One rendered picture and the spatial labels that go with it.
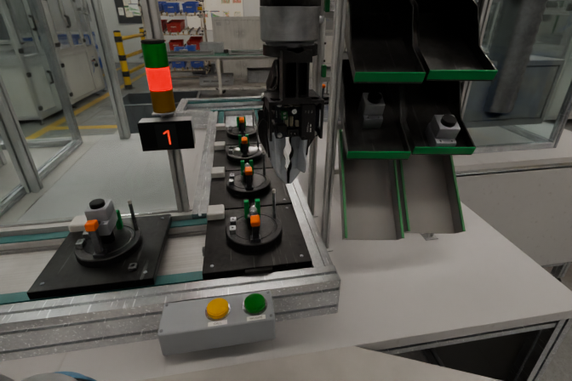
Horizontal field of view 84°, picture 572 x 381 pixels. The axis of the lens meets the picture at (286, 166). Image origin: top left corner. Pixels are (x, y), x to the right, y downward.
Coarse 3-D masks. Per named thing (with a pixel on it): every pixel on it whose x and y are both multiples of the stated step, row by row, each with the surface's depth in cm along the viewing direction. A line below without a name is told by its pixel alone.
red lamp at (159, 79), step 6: (168, 66) 71; (150, 72) 69; (156, 72) 69; (162, 72) 70; (168, 72) 71; (150, 78) 70; (156, 78) 70; (162, 78) 70; (168, 78) 71; (150, 84) 71; (156, 84) 70; (162, 84) 70; (168, 84) 71; (156, 90) 71; (162, 90) 71
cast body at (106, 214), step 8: (96, 200) 70; (104, 200) 71; (88, 208) 69; (96, 208) 69; (104, 208) 69; (112, 208) 73; (88, 216) 69; (96, 216) 69; (104, 216) 69; (112, 216) 72; (104, 224) 69; (112, 224) 72; (88, 232) 69; (104, 232) 70
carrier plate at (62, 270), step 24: (144, 216) 86; (168, 216) 86; (72, 240) 77; (144, 240) 77; (48, 264) 70; (72, 264) 70; (120, 264) 70; (144, 264) 70; (48, 288) 64; (72, 288) 64; (96, 288) 65; (120, 288) 66
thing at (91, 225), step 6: (90, 222) 66; (96, 222) 67; (90, 228) 66; (96, 228) 66; (90, 234) 67; (96, 234) 67; (96, 240) 67; (96, 246) 68; (102, 246) 69; (96, 252) 69
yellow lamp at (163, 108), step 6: (150, 90) 72; (168, 90) 72; (156, 96) 71; (162, 96) 71; (168, 96) 72; (156, 102) 72; (162, 102) 72; (168, 102) 73; (156, 108) 73; (162, 108) 72; (168, 108) 73; (174, 108) 75
